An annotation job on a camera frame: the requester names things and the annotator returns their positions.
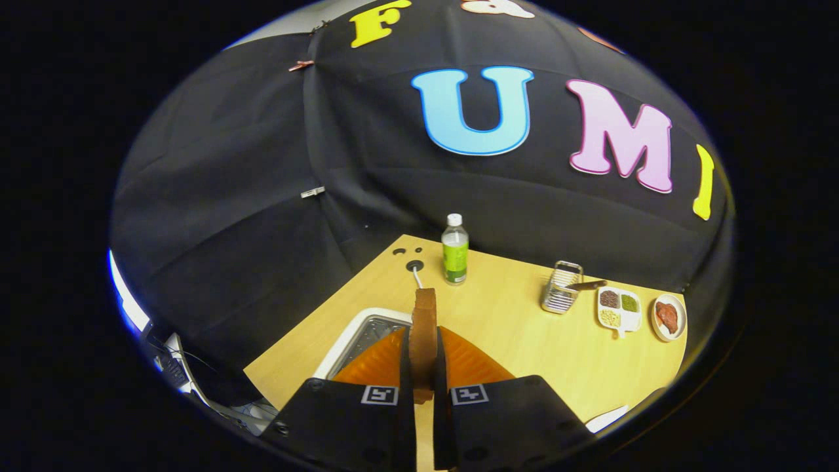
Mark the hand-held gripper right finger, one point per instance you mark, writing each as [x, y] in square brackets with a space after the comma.
[511, 426]

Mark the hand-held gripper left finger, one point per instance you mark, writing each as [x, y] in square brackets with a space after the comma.
[347, 426]

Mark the plain toast bread slice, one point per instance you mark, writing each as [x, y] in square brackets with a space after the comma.
[424, 328]

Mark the white toaster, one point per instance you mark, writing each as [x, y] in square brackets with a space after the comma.
[332, 357]

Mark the white square plate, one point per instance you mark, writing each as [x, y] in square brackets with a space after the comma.
[606, 419]

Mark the white divided bean dish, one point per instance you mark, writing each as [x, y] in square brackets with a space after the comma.
[619, 321]

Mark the green label clear bottle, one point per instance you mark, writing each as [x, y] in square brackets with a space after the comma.
[455, 255]

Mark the brown meat piece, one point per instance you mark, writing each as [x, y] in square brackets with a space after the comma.
[667, 316]

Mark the round white plate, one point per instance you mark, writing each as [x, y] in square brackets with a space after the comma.
[682, 318]

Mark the silver cloth clip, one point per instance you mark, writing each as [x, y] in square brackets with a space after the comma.
[312, 192]

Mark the black backdrop cloth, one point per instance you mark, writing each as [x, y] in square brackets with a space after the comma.
[262, 196]

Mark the bright monitor screen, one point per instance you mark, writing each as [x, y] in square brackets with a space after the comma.
[128, 295]

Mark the red cloth clip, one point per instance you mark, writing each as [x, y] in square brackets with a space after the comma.
[301, 65]

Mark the white equipment frame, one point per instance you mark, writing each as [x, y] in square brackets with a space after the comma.
[177, 370]

